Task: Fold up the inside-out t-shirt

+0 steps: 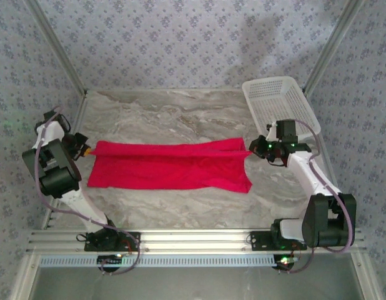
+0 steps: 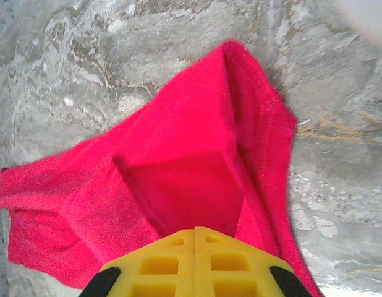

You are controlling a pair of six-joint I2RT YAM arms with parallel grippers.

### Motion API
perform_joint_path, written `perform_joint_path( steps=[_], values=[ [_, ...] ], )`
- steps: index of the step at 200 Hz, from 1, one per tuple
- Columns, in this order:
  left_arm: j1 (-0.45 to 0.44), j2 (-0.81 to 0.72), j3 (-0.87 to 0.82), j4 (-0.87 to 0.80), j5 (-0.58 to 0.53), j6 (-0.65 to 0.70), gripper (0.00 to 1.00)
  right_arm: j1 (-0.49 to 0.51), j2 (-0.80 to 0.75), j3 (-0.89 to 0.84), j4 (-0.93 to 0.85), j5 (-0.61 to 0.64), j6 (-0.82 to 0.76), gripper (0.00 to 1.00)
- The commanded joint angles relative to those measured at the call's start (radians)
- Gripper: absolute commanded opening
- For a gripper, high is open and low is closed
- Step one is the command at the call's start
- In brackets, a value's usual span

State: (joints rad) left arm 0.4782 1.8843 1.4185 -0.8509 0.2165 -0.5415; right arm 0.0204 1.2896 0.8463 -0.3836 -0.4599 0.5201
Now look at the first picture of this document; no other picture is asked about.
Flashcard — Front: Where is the white slotted cable duct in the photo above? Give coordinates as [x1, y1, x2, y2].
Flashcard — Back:
[39, 254, 276, 268]

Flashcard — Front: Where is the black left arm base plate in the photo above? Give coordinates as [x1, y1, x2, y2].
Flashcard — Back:
[84, 229, 142, 253]

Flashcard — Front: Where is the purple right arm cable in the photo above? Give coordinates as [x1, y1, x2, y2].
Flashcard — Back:
[279, 119, 353, 275]

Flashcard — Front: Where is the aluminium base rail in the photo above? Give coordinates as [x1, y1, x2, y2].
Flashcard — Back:
[26, 227, 367, 253]

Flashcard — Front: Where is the aluminium table side rail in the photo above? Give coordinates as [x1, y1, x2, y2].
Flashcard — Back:
[305, 92, 350, 228]
[42, 92, 88, 229]

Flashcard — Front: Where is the red t-shirt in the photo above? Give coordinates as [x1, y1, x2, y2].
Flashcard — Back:
[86, 137, 254, 195]

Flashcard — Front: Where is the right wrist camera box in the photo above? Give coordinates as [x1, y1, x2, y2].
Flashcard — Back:
[265, 122, 279, 141]

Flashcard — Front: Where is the black controller board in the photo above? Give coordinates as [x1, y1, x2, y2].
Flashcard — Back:
[273, 254, 299, 272]
[97, 254, 124, 272]

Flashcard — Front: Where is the aluminium corner post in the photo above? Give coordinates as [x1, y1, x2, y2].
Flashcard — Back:
[23, 0, 88, 96]
[304, 0, 366, 94]

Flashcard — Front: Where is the white perforated plastic basket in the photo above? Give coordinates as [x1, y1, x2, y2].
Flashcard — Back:
[241, 76, 322, 143]

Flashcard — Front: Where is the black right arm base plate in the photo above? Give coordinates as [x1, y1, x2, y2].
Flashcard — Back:
[249, 230, 308, 251]

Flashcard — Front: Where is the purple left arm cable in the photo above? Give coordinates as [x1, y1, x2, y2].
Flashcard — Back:
[34, 105, 141, 278]

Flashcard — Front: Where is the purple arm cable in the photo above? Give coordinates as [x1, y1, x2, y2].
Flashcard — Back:
[34, 105, 141, 278]
[279, 119, 353, 275]

